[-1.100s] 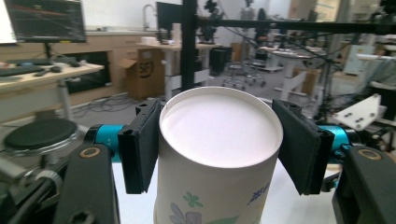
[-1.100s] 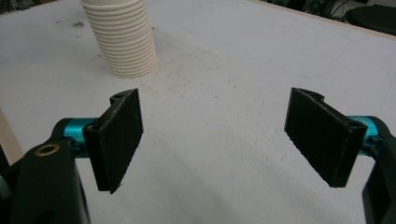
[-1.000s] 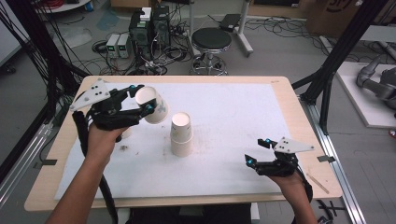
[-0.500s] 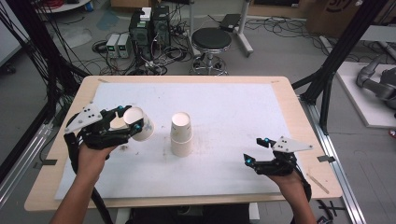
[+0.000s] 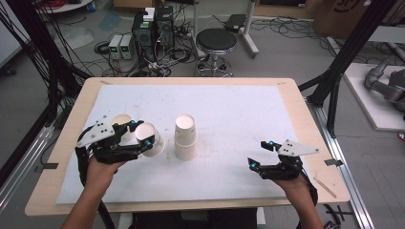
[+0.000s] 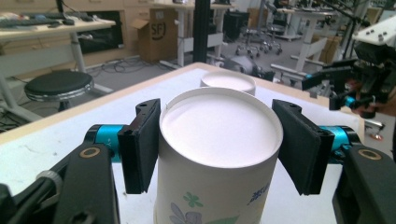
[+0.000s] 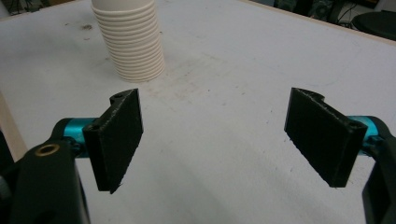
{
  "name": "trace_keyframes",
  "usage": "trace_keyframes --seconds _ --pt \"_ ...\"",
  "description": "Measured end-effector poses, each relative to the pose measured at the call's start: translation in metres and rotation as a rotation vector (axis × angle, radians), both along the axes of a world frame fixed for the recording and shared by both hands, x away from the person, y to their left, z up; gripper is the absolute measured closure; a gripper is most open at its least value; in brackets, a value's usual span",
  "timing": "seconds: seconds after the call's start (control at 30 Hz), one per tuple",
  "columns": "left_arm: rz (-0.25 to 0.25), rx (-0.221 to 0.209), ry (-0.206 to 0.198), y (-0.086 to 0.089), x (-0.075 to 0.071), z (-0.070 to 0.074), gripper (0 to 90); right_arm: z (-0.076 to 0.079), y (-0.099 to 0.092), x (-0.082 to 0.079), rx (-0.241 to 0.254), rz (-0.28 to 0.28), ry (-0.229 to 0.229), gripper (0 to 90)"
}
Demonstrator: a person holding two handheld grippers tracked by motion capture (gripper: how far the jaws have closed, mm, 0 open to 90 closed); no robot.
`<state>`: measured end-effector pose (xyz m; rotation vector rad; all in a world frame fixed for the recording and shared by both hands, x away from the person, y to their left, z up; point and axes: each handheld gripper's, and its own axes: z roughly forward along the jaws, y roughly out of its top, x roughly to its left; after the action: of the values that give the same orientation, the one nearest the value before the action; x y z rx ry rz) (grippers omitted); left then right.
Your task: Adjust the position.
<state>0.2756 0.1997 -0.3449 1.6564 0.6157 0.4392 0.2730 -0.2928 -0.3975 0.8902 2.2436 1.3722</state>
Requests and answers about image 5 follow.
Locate grey bench power supply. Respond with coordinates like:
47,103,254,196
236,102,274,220
107,34,124,60
119,33,135,61

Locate brown cardboard box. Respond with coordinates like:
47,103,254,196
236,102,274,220
312,0,405,40

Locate person's left hand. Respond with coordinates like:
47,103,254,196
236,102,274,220
85,156,127,187

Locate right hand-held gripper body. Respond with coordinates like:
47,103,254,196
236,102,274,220
259,138,320,181

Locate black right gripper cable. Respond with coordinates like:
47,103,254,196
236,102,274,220
300,168,319,207

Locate flat black device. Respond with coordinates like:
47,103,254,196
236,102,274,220
224,13,248,34

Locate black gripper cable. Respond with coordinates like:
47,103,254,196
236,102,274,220
75,147,117,229
300,168,319,207

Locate person's right hand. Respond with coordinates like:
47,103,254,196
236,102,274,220
271,175,312,200

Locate thin wooden stick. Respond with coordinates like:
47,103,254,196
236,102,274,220
313,177,338,199

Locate white floor board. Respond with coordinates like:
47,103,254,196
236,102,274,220
343,62,405,133

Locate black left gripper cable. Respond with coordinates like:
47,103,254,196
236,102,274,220
75,147,117,229

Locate person's dark clothing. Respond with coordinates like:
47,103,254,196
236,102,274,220
127,207,259,229

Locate white table mat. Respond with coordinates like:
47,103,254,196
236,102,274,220
55,83,299,205

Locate small white box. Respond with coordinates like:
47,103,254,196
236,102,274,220
142,7,157,23

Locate tangle of floor cables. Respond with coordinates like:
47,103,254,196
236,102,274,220
93,23,199,78

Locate black computer tower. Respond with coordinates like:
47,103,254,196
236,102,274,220
131,10,158,62
155,5,176,50

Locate white round table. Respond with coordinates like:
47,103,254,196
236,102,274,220
35,0,94,14

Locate black loose floor cables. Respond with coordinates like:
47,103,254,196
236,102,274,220
250,16,337,56

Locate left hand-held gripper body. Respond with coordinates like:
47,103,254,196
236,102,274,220
75,114,141,165

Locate black round stool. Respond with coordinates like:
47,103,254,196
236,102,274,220
194,27,239,78

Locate aluminium floor rail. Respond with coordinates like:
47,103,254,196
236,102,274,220
306,97,376,229
0,124,55,213

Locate white metal stand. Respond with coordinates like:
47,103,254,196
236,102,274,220
241,0,261,59

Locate white table leg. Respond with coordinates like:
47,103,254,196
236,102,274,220
253,207,266,229

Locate black metal frame post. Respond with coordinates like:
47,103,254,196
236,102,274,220
5,0,92,128
298,0,399,138

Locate white wall panel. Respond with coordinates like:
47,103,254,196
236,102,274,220
0,0,31,70

